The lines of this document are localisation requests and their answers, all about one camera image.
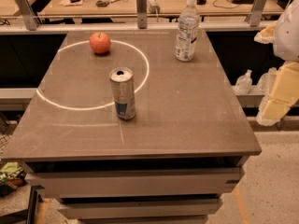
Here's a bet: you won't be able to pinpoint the right metal post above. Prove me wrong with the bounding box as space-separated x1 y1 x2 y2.
248 0 267 27

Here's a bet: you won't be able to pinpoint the silver blue drink can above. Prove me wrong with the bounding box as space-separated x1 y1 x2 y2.
109 67 136 120

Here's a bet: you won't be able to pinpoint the metal post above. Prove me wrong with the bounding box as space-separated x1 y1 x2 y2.
136 0 147 29
248 0 267 27
15 0 39 31

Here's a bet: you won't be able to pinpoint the green snack bags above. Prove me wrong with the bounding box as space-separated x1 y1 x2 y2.
0 162 26 197

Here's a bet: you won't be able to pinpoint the clear plastic water bottle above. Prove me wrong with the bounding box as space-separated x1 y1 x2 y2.
175 0 200 62

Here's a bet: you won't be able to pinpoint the grey drawer cabinet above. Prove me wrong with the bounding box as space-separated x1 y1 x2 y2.
27 167 244 222

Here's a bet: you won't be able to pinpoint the small clear bottle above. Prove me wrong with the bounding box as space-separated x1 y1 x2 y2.
235 69 252 95
257 67 277 93

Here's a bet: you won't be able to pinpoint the middle metal post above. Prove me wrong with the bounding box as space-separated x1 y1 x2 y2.
136 0 147 29

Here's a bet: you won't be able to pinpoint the white power strip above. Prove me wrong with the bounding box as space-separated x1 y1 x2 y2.
147 0 160 14

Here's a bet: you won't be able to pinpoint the small clear bottle left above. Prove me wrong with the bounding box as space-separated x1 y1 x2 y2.
235 69 252 95

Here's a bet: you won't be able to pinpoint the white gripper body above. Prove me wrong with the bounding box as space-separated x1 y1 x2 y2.
273 0 299 62

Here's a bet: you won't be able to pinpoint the left metal post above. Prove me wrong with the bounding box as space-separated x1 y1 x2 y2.
15 0 39 31

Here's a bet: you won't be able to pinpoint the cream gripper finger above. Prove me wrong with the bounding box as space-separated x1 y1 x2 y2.
256 61 299 126
254 21 278 44

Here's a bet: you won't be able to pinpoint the small clear bottle right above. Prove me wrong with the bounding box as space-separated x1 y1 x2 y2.
257 67 277 93

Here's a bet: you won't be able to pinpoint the dark sunglasses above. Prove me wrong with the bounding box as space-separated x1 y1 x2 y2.
95 0 110 7

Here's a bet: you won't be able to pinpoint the red apple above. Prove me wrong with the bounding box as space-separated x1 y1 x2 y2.
89 32 111 54

